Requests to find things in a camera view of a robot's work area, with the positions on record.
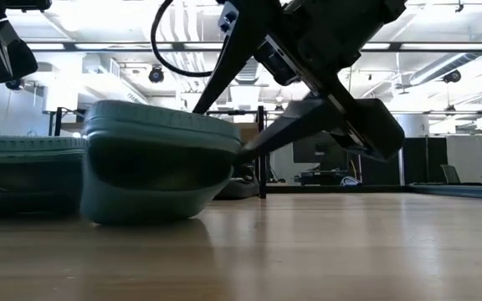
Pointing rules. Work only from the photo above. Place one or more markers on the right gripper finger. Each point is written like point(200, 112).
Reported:
point(232, 54)
point(295, 121)

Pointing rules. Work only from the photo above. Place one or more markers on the green rubber slide sandal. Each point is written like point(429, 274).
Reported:
point(23, 200)
point(149, 200)

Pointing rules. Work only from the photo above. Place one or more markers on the small black ceiling spotlight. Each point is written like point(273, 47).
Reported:
point(279, 108)
point(449, 109)

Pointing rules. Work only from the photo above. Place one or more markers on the black computer monitor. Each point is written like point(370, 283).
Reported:
point(320, 156)

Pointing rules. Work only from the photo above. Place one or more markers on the dark desk equipment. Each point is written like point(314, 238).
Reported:
point(320, 177)

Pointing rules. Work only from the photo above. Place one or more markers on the white and blue object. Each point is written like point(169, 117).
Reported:
point(350, 181)

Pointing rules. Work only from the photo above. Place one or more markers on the black partition panel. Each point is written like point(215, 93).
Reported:
point(381, 173)
point(425, 163)

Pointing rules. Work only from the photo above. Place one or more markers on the white round column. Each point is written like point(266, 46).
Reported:
point(414, 125)

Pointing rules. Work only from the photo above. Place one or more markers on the grey ceiling pipe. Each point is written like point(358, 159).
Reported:
point(446, 67)

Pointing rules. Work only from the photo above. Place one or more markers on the grey office chair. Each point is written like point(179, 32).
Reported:
point(450, 173)

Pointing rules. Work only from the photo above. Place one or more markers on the white partition panel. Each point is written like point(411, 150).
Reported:
point(471, 154)

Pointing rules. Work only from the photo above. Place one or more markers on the blue table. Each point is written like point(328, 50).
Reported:
point(467, 191)

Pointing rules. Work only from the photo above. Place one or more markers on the silver ribbed air duct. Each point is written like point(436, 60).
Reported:
point(251, 75)

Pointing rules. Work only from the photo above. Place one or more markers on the ceiling light strip rail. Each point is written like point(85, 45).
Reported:
point(396, 46)

